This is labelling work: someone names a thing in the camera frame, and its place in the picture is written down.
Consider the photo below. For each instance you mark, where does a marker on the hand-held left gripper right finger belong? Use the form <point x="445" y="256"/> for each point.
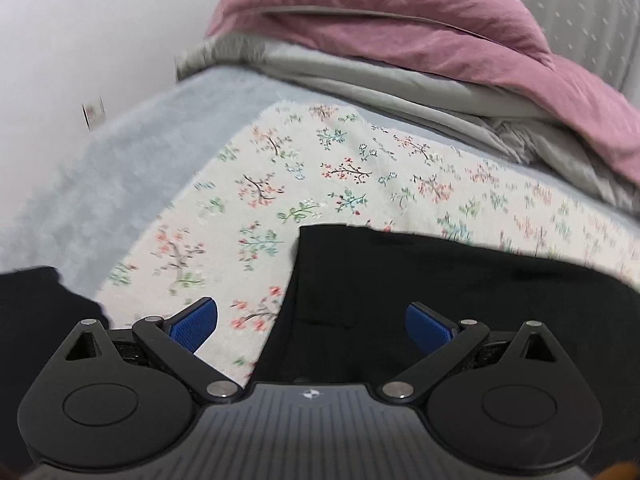
<point x="426" y="329"/>

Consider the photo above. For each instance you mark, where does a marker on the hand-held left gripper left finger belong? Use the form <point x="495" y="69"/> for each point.
<point x="194" y="327"/>

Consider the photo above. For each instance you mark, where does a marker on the black pants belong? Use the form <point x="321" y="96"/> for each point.
<point x="450" y="275"/>

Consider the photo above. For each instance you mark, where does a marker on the grey fuzzy blanket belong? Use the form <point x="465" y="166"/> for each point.
<point x="125" y="160"/>

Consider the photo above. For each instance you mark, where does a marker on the floral printed bed sheet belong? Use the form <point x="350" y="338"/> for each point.
<point x="320" y="170"/>

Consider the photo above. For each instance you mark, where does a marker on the grey quilt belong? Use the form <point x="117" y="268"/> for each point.
<point x="400" y="85"/>

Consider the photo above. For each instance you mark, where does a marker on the pink duvet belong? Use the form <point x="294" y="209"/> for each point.
<point x="400" y="15"/>

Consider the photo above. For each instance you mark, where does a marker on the grey patterned curtain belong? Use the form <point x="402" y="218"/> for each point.
<point x="585" y="10"/>

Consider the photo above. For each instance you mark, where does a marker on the wall socket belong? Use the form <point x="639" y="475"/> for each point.
<point x="94" y="113"/>

